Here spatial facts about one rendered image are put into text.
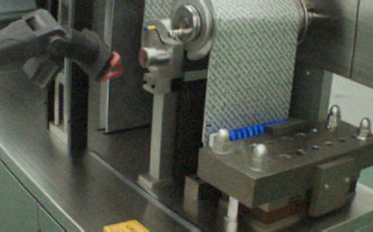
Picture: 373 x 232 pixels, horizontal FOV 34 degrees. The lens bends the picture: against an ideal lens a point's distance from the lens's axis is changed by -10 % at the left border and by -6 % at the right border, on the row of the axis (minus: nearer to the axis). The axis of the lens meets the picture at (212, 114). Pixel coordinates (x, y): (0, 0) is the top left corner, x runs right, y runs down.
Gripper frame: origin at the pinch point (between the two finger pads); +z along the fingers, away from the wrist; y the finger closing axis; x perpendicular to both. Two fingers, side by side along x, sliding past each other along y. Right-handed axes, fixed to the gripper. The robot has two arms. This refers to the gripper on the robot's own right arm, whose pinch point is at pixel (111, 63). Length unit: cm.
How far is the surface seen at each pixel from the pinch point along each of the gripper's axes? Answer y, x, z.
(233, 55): 19.2, 17.4, 4.1
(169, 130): 16.8, -2.8, 7.4
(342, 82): -65, 44, 317
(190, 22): 11.6, 17.3, -4.2
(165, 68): 10.5, 6.8, 1.4
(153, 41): 0.9, 8.7, 6.1
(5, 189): -14, -48, 13
